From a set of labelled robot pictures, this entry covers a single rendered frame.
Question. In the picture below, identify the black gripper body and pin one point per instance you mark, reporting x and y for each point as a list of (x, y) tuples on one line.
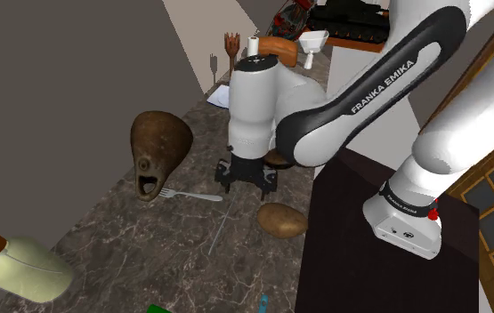
[(246, 167)]

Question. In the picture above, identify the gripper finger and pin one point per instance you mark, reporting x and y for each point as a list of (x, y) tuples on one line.
[(270, 180), (222, 172)]

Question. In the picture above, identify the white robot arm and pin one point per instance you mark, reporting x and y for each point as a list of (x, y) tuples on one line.
[(455, 130)]

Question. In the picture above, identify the brown round object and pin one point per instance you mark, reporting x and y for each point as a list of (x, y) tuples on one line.
[(276, 161)]

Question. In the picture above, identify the silver fork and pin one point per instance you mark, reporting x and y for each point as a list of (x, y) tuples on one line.
[(199, 196)]

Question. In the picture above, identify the brown potato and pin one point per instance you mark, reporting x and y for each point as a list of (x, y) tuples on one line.
[(282, 220)]

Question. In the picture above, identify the brown face-shaped vase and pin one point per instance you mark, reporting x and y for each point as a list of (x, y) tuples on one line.
[(159, 138)]

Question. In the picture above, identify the white plate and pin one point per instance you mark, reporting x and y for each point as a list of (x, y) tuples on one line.
[(219, 96)]

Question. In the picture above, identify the white paper roll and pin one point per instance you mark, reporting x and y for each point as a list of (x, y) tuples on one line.
[(252, 45)]

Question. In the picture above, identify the brown wooden fork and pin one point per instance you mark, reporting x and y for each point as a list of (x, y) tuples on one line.
[(232, 45)]

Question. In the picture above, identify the orange-brown bread loaf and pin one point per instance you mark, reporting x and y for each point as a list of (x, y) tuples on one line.
[(282, 48)]

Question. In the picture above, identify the blue object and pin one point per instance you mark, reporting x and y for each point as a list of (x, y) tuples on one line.
[(264, 303)]

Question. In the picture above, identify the dark robot stand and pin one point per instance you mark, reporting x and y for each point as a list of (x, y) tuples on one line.
[(359, 268)]

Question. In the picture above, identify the white goblet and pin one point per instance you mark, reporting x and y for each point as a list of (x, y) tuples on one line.
[(314, 41)]

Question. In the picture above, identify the green object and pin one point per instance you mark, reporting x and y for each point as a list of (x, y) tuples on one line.
[(159, 309)]

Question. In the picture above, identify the colourful figure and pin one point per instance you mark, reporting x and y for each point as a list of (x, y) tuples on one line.
[(288, 19)]

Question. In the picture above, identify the dark tank model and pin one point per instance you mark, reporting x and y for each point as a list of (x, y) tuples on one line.
[(353, 24)]

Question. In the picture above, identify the pale yellow bottle brown cap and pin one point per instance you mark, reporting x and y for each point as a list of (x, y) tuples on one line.
[(25, 273)]

